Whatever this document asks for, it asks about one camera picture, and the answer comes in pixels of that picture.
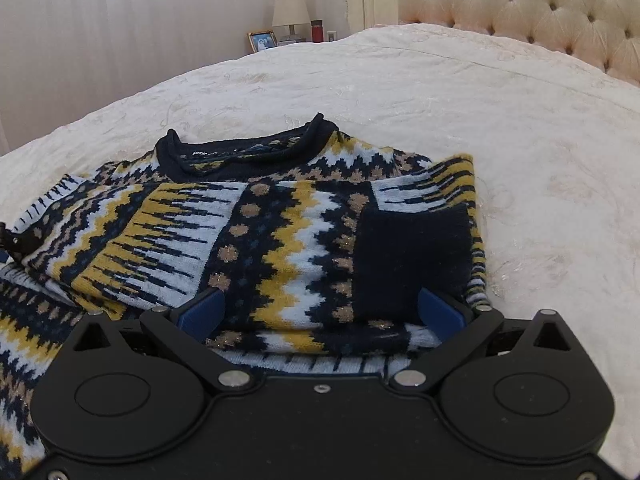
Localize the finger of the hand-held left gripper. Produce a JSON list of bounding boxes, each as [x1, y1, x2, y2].
[[0, 222, 26, 264]]

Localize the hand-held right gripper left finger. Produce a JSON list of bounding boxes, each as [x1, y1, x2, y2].
[[69, 290, 252, 394]]

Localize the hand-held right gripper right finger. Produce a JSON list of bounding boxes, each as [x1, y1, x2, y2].
[[389, 287, 574, 394]]

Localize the navy yellow patterned knit sweater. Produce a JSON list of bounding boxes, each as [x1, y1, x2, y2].
[[0, 113, 489, 480]]

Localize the white bedspread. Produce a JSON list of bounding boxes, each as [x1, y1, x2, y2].
[[0, 23, 640, 346]]

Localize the white curtain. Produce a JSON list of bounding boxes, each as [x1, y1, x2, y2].
[[0, 0, 351, 157]]

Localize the white table lamp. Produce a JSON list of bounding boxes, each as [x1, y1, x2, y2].
[[271, 0, 311, 45]]

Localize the cream tufted headboard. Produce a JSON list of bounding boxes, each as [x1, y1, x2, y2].
[[345, 0, 640, 87]]

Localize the gold picture frame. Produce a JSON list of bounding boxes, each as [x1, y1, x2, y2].
[[247, 30, 278, 54]]

